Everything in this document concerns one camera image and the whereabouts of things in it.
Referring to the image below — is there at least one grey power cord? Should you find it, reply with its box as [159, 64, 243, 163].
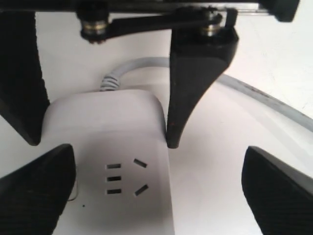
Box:
[99, 56, 313, 136]

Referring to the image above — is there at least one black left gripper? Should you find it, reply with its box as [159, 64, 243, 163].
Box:
[0, 0, 300, 43]

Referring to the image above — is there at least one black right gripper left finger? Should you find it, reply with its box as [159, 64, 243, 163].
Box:
[0, 144, 75, 235]

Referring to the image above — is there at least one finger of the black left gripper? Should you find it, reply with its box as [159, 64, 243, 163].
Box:
[0, 11, 50, 146]
[166, 27, 239, 149]

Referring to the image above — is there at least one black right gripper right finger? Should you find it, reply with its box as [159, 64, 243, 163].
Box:
[241, 146, 313, 235]

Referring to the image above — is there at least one white five-socket power strip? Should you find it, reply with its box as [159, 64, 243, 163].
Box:
[42, 90, 175, 235]

